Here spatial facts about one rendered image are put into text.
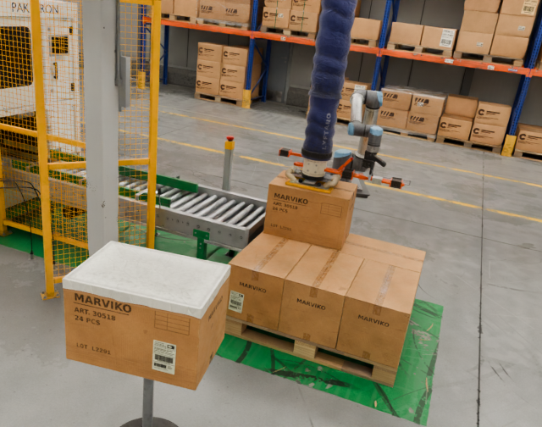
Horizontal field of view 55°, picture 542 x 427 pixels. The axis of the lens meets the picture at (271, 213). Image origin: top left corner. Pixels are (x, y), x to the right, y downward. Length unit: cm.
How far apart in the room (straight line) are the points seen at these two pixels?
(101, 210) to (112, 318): 131
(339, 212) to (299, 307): 78
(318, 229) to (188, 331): 189
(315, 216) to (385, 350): 107
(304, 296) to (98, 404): 135
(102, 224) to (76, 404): 108
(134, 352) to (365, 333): 158
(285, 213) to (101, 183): 133
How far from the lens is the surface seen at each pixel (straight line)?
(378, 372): 351
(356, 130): 382
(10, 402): 334
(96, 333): 237
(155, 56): 380
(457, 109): 1129
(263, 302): 350
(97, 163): 339
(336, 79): 366
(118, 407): 319
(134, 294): 218
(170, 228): 417
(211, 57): 1209
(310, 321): 344
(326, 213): 378
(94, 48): 326
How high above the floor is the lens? 215
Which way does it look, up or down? 22 degrees down
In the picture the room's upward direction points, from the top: 7 degrees clockwise
